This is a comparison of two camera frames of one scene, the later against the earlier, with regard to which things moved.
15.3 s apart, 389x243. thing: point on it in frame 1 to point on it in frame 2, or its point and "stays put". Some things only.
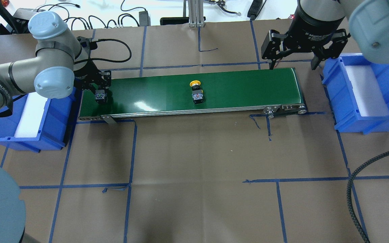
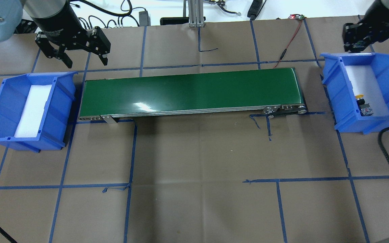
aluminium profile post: x=196 y=13 stays put
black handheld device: x=254 y=9 stays put
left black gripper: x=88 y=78 to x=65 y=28
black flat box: x=174 y=20 stays put
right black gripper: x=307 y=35 to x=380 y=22
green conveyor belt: x=139 y=92 stays put
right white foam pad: x=369 y=98 stays put
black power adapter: x=145 y=19 stays put
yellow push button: x=197 y=93 to x=365 y=109
